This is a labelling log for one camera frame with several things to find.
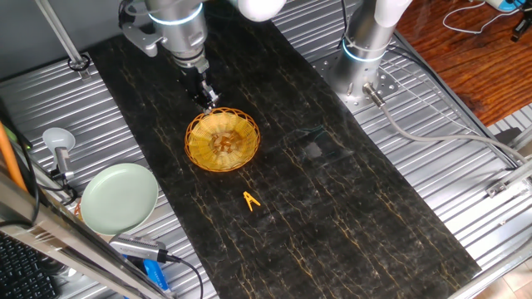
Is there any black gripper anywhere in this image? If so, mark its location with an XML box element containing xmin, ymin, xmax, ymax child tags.
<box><xmin>179</xmin><ymin>65</ymin><xmax>220</xmax><ymax>114</ymax></box>

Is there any yellow plastic clamp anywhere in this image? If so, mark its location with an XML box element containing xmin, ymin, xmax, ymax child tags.
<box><xmin>243</xmin><ymin>190</ymin><xmax>262</xmax><ymax>213</ymax></box>

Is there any yellow woven basket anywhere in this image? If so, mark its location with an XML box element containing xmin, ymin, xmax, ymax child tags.
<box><xmin>184</xmin><ymin>106</ymin><xmax>262</xmax><ymax>174</ymax></box>

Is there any pale green plate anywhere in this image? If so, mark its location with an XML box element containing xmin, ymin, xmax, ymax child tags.
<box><xmin>79</xmin><ymin>162</ymin><xmax>160</xmax><ymax>237</ymax></box>

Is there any black marble pattern mat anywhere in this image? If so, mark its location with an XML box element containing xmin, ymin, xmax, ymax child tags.
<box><xmin>87</xmin><ymin>0</ymin><xmax>482</xmax><ymax>299</ymax></box>

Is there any white plastic ladle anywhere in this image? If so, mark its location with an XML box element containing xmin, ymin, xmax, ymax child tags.
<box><xmin>42</xmin><ymin>126</ymin><xmax>76</xmax><ymax>167</ymax></box>

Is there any metal pole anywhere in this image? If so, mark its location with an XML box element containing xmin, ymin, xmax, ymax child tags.
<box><xmin>35</xmin><ymin>0</ymin><xmax>91</xmax><ymax>80</ymax></box>

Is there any orange tube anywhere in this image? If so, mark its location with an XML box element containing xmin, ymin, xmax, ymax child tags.
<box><xmin>0</xmin><ymin>122</ymin><xmax>28</xmax><ymax>193</ymax></box>

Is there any black keyboard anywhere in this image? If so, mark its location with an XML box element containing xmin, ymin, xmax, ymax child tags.
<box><xmin>0</xmin><ymin>232</ymin><xmax>59</xmax><ymax>299</ymax></box>

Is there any blue device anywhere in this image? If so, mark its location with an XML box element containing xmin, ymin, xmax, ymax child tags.
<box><xmin>485</xmin><ymin>0</ymin><xmax>527</xmax><ymax>12</ymax></box>

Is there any black stand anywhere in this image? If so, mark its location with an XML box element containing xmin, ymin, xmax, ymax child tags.
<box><xmin>510</xmin><ymin>7</ymin><xmax>532</xmax><ymax>42</ymax></box>

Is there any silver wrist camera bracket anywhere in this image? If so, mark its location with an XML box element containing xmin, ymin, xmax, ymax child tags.
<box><xmin>121</xmin><ymin>22</ymin><xmax>165</xmax><ymax>58</ymax></box>

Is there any grey camera on mount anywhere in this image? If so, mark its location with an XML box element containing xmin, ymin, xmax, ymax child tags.
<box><xmin>52</xmin><ymin>147</ymin><xmax>76</xmax><ymax>183</ymax></box>

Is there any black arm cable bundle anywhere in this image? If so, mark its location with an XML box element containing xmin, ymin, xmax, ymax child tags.
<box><xmin>340</xmin><ymin>0</ymin><xmax>351</xmax><ymax>49</ymax></box>

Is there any silver camera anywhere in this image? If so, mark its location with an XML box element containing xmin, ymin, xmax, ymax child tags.
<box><xmin>108</xmin><ymin>233</ymin><xmax>170</xmax><ymax>263</ymax></box>

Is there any black clamp mount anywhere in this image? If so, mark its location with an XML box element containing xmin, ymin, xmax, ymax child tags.
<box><xmin>49</xmin><ymin>169</ymin><xmax>81</xmax><ymax>205</ymax></box>

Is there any black camera cable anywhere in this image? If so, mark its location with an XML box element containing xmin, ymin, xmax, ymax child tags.
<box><xmin>165</xmin><ymin>253</ymin><xmax>204</xmax><ymax>299</ymax></box>

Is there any black cable by frame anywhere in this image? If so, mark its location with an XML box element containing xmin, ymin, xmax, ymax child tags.
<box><xmin>0</xmin><ymin>99</ymin><xmax>42</xmax><ymax>228</ymax></box>

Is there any aluminium frame bar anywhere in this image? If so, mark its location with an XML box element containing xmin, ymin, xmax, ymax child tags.
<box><xmin>0</xmin><ymin>172</ymin><xmax>175</xmax><ymax>299</ymax></box>

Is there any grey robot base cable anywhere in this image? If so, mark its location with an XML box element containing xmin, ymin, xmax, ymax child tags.
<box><xmin>362</xmin><ymin>81</ymin><xmax>529</xmax><ymax>165</ymax></box>

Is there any white cable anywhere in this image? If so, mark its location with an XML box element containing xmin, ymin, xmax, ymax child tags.
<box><xmin>441</xmin><ymin>0</ymin><xmax>520</xmax><ymax>35</ymax></box>

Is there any metal corner bracket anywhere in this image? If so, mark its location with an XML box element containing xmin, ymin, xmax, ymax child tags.
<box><xmin>485</xmin><ymin>159</ymin><xmax>532</xmax><ymax>199</ymax></box>

